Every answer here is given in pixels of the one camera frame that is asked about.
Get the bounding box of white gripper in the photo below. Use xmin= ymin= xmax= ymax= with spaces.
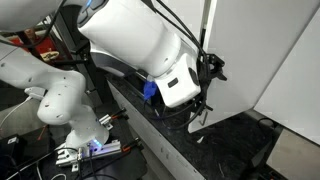
xmin=147 ymin=53 xmax=227 ymax=108

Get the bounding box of white cabinet door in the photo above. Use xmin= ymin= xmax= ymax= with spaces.
xmin=187 ymin=0 xmax=320 ymax=133
xmin=152 ymin=0 xmax=205 ymax=46

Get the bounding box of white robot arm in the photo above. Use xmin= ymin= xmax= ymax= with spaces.
xmin=0 ymin=0 xmax=223 ymax=149

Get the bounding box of closed white cabinet door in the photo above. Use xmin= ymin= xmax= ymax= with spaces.
xmin=152 ymin=0 xmax=205 ymax=46

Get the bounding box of right white cabinet panel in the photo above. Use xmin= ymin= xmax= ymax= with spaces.
xmin=254 ymin=9 xmax=320 ymax=144

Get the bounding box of blue tape piece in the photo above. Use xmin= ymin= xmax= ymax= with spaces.
xmin=144 ymin=81 xmax=157 ymax=100

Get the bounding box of beige board on counter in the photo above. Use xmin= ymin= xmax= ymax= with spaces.
xmin=267 ymin=129 xmax=320 ymax=180

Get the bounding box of black tripod stand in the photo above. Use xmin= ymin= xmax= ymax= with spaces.
xmin=3 ymin=6 xmax=108 ymax=108

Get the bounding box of person in red shirt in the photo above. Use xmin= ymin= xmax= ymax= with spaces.
xmin=24 ymin=28 xmax=63 ymax=63

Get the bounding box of silver door handle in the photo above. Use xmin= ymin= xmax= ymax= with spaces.
xmin=199 ymin=111 xmax=208 ymax=126

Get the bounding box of aluminium robot base mount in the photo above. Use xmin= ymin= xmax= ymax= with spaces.
xmin=54 ymin=113 xmax=144 ymax=173

